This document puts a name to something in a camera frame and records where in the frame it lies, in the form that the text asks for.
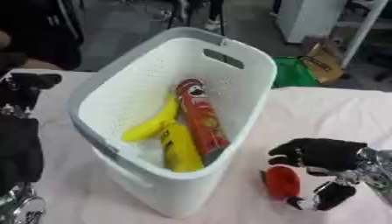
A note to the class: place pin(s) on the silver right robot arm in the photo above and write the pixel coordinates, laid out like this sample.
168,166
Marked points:
378,169

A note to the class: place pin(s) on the green bag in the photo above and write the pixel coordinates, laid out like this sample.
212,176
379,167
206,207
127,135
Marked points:
293,73

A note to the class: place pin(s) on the red oval toy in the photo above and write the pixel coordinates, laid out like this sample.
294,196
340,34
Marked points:
282,180

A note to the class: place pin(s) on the white cabinet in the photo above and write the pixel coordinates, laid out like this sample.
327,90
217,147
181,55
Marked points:
309,17

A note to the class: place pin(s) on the red cylindrical chips can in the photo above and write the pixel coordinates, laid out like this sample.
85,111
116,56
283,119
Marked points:
203,122

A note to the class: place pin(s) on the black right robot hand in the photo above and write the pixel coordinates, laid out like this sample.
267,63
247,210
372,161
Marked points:
326,154

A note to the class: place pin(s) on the person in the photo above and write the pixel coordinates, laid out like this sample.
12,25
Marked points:
41,29

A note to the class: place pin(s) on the yellow snack bag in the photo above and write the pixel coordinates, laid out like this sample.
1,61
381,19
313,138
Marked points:
181,151

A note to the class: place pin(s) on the white slanted pole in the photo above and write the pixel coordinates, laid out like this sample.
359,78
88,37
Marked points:
363,32

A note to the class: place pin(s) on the tan cardboard box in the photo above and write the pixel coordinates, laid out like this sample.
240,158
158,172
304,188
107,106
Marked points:
324,62

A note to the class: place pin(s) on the yellow toy banana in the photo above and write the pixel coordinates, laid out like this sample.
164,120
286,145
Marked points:
153,125

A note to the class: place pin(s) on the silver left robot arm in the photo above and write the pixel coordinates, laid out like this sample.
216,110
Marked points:
21,205

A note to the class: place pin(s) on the white perforated plastic basket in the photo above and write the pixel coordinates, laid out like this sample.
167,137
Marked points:
127,93

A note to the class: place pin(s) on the person's leg with white shoe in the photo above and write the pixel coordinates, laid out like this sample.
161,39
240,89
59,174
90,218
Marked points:
214,17

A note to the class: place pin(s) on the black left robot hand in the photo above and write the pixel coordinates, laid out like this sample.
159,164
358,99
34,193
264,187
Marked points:
19,140

